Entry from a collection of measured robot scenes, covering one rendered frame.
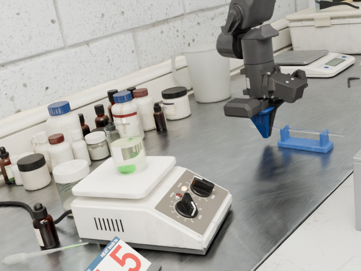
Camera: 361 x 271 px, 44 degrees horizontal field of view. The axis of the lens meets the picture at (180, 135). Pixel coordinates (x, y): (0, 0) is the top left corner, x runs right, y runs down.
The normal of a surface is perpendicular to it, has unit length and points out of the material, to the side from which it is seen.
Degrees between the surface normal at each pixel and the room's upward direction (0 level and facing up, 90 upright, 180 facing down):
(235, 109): 90
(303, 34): 93
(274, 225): 0
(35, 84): 90
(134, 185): 0
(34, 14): 90
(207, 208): 30
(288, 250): 0
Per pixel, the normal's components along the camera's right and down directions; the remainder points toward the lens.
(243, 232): -0.17, -0.93
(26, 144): 0.73, 0.11
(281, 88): -0.66, 0.35
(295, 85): 0.08, -0.84
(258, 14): 0.52, 0.63
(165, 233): -0.38, 0.37
